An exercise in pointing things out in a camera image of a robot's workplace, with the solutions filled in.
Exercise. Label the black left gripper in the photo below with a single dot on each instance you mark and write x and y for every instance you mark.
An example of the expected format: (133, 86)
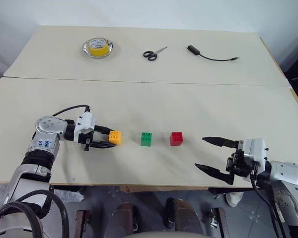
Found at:
(89, 139)

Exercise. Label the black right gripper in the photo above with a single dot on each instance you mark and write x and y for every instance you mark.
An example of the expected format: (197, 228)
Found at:
(239, 164)

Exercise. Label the yellow toy brick cube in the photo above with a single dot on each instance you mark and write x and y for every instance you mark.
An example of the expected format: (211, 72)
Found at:
(115, 137)

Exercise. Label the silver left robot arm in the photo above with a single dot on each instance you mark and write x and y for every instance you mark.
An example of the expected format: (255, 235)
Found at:
(47, 127)

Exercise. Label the green toy brick cube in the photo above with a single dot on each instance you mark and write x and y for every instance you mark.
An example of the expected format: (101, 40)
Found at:
(146, 139)

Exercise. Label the red toy brick cube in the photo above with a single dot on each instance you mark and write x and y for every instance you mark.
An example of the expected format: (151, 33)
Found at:
(176, 138)

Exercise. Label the white shoe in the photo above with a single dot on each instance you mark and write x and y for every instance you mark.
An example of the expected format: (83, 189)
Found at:
(234, 199)

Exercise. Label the dark rounded shape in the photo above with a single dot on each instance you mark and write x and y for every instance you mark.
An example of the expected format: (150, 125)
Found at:
(123, 218)
(188, 217)

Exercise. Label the yellow tape roll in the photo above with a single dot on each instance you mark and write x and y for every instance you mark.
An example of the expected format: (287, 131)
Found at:
(98, 49)
(85, 50)

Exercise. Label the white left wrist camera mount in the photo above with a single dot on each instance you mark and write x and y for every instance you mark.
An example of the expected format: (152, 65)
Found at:
(85, 122)

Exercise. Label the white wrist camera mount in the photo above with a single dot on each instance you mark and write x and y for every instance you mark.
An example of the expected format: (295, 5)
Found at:
(85, 122)
(258, 148)

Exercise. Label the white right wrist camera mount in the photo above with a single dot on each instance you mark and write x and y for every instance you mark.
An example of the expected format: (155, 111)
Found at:
(258, 148)

